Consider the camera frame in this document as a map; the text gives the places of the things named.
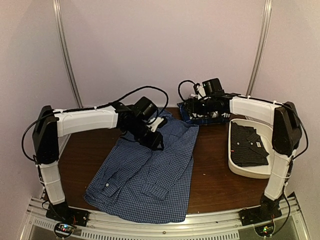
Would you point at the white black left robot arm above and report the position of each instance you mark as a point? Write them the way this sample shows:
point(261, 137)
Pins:
point(54, 124)

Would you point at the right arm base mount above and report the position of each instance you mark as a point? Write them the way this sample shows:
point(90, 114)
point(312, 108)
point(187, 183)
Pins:
point(252, 216)

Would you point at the black white plaid folded shirt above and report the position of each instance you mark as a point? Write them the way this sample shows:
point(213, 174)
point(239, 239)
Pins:
point(219, 104)

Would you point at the right circuit board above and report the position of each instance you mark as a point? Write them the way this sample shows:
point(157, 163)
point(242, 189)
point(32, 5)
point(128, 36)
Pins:
point(264, 230)

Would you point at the white plastic bin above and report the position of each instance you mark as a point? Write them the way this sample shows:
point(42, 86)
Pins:
point(265, 132)

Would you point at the dark blue folded printed shirt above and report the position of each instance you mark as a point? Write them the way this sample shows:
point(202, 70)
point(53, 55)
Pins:
point(220, 119)

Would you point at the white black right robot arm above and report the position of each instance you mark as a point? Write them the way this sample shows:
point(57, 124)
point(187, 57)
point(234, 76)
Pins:
point(287, 133)

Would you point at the circuit board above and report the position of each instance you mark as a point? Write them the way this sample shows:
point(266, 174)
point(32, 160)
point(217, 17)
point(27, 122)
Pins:
point(63, 230)
point(264, 230)

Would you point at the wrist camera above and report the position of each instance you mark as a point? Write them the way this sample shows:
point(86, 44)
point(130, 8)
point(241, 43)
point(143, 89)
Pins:
point(145, 110)
point(211, 87)

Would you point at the aluminium front rail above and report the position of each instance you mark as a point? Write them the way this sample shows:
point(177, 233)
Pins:
point(221, 225)

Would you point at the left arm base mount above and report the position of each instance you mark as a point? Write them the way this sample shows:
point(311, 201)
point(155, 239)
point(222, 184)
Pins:
point(68, 215)

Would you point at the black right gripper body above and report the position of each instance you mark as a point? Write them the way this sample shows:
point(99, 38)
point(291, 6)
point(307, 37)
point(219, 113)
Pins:
point(207, 107)

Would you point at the aluminium frame post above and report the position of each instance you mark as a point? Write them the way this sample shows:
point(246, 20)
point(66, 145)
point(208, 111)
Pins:
point(57, 10)
point(264, 31)

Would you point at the dark striped folded shirt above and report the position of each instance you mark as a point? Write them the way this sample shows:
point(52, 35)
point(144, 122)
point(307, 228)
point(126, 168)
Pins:
point(246, 147)

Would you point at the blue checked long sleeve shirt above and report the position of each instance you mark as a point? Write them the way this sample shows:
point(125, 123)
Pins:
point(140, 185)

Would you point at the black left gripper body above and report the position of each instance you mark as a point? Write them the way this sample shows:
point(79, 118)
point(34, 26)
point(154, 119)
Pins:
point(146, 140)

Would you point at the right aluminium frame post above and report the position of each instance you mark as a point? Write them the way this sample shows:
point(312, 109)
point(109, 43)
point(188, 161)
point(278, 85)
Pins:
point(264, 31)

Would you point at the left circuit board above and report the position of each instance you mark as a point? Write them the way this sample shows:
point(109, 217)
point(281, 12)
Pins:
point(63, 230)

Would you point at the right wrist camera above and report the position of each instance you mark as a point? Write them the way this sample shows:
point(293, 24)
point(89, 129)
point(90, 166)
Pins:
point(211, 87)

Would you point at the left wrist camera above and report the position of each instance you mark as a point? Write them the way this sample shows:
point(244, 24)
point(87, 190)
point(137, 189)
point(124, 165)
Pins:
point(145, 110)

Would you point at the left aluminium frame post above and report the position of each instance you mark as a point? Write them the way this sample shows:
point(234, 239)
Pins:
point(57, 10)

